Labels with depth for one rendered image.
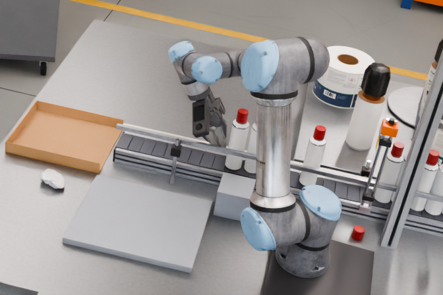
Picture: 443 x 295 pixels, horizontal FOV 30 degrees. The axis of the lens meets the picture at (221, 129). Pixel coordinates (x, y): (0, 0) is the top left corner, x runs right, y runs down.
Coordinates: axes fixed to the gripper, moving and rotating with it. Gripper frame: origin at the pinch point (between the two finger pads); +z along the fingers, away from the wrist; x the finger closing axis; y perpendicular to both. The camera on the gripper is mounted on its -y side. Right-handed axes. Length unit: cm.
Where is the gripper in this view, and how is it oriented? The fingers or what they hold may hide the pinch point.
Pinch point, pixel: (221, 148)
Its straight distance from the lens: 253.8
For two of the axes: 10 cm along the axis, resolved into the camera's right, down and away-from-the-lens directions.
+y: 1.8, -5.2, 8.3
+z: 3.6, 8.2, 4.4
